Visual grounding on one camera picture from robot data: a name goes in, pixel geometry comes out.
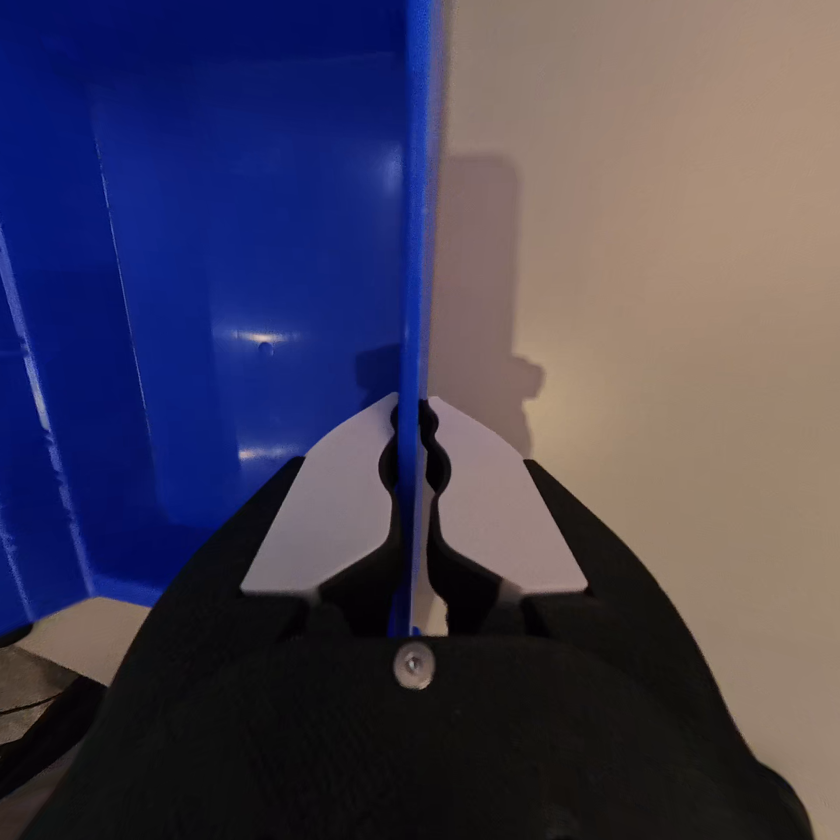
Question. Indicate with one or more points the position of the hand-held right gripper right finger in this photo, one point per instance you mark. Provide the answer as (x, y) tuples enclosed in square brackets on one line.
[(512, 525)]

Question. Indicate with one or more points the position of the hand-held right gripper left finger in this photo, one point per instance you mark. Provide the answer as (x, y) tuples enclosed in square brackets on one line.
[(322, 525)]

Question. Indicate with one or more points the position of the blue plastic bin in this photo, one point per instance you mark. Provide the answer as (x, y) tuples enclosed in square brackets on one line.
[(197, 263)]

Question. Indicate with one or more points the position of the black mat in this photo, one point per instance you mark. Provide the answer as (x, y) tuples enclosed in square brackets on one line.
[(33, 722)]

